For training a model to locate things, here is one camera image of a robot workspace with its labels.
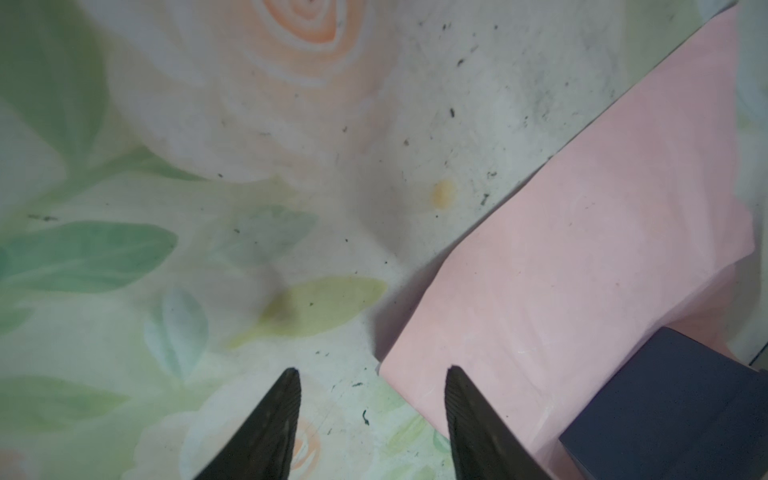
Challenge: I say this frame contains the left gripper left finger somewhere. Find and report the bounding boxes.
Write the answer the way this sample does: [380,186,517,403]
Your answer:
[198,368,302,480]

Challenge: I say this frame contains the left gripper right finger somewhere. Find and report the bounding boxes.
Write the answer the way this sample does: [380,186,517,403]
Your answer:
[444,366,551,480]

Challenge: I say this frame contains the dark blue gift box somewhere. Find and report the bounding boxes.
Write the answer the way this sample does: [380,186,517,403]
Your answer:
[560,328,767,479]

